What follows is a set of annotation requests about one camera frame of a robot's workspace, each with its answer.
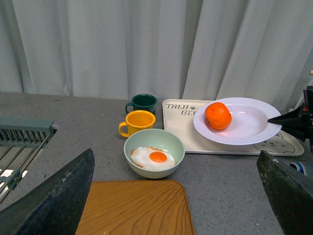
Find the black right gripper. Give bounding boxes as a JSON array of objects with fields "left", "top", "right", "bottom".
[{"left": 268, "top": 86, "right": 313, "bottom": 152}]

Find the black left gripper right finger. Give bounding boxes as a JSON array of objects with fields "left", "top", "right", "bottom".
[{"left": 257, "top": 150, "right": 313, "bottom": 235}]

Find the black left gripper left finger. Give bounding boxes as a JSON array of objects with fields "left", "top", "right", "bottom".
[{"left": 0, "top": 149, "right": 95, "bottom": 235}]

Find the white plate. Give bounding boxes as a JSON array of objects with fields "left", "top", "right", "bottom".
[{"left": 193, "top": 97, "right": 282, "bottom": 145}]

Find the orange fruit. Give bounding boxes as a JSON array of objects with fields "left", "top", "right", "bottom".
[{"left": 204, "top": 102, "right": 232, "bottom": 131}]

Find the grey dish rack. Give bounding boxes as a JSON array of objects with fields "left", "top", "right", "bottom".
[{"left": 0, "top": 117, "right": 56, "bottom": 202}]

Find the wooden cutting board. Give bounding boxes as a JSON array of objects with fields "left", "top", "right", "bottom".
[{"left": 76, "top": 179, "right": 195, "bottom": 235}]

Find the fake fried egg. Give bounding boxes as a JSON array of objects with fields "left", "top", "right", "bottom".
[{"left": 131, "top": 146, "right": 177, "bottom": 170}]

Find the light green bowl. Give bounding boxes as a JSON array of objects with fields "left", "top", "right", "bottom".
[{"left": 124, "top": 129, "right": 185, "bottom": 179}]

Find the cream bear tray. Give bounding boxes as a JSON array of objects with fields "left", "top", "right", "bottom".
[{"left": 162, "top": 99, "right": 304, "bottom": 156}]

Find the yellow mug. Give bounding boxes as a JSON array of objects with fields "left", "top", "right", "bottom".
[{"left": 118, "top": 110, "right": 156, "bottom": 138}]

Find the grey curtain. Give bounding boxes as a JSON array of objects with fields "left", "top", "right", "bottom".
[{"left": 0, "top": 0, "right": 313, "bottom": 110}]

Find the dark green mug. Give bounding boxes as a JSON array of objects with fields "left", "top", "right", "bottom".
[{"left": 125, "top": 94, "right": 157, "bottom": 114}]

